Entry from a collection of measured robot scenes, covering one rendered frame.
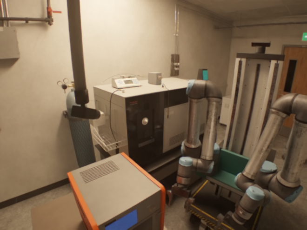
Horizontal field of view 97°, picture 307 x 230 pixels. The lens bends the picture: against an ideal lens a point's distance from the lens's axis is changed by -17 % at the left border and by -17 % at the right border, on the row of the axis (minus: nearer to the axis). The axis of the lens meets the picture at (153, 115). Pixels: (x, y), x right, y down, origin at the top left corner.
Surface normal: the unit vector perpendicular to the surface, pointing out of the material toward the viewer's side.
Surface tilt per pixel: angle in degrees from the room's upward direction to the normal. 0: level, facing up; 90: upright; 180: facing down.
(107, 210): 0
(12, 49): 90
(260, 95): 90
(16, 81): 90
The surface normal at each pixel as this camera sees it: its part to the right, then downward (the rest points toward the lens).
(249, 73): -0.69, 0.24
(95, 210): 0.00, -0.94
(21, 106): 0.63, 0.26
